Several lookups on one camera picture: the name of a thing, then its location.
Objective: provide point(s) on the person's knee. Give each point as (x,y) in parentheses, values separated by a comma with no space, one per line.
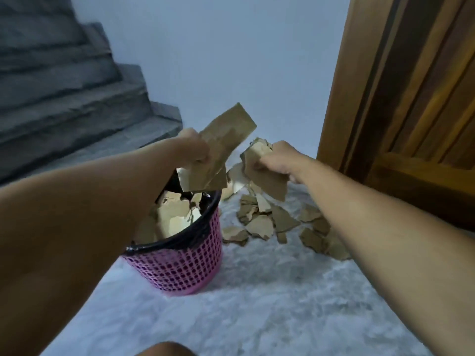
(165,350)

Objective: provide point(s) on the grey granite staircase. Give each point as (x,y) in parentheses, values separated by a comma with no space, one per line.
(55,88)

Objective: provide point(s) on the brown wooden door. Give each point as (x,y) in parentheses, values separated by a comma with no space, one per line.
(408,107)

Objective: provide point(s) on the pile of brown paper pieces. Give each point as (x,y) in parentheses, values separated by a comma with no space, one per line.
(259,226)

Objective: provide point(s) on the cardboard scraps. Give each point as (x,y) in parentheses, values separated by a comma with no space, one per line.
(230,129)
(174,215)

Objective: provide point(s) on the black plastic bag liner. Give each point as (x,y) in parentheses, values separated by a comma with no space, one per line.
(193,233)

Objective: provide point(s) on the person's left forearm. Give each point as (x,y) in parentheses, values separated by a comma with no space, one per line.
(74,255)

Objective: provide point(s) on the person's right hand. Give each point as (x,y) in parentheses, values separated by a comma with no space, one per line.
(282,161)

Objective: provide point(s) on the person's left hand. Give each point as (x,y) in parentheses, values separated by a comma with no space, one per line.
(194,148)

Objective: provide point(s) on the pink bin with black liner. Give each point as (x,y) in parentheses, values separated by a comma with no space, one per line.
(185,266)

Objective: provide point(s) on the person's right forearm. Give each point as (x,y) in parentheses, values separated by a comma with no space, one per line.
(389,255)

